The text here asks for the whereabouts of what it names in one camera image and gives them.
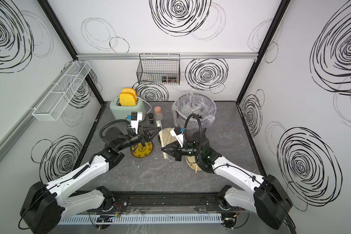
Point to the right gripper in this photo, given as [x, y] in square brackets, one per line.
[177, 152]

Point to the cream plate with red marks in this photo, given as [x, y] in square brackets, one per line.
[191, 161]

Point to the rear yellow toast slice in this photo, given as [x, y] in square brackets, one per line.
[129, 90]

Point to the white mesh wall shelf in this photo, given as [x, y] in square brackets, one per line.
[69, 90]

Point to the cream plate with black patch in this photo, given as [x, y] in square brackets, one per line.
[166, 137]

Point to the mint green toaster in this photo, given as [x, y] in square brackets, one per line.
[121, 112]

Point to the yellow toast slice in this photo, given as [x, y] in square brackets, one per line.
[129, 90]
[127, 99]

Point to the white slotted cable duct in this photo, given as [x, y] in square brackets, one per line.
[143, 219]

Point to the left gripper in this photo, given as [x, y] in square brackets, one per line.
[144, 137]

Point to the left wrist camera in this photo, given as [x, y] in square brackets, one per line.
[135, 118]

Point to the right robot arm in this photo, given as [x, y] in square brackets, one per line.
[263, 195]

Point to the front yellow toast slice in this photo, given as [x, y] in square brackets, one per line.
[127, 99]

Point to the pink lid glass jar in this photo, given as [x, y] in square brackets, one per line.
[158, 113]

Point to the black wire wall basket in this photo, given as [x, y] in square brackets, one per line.
[159, 68]

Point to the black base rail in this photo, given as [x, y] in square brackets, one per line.
[127, 200]

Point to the clear plastic bin liner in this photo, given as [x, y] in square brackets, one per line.
[194, 103]

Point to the yellow patterned plate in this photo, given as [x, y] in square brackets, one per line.
[140, 151]

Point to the black lid spice jar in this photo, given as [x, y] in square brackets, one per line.
[151, 118]

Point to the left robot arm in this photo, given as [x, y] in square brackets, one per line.
[48, 204]

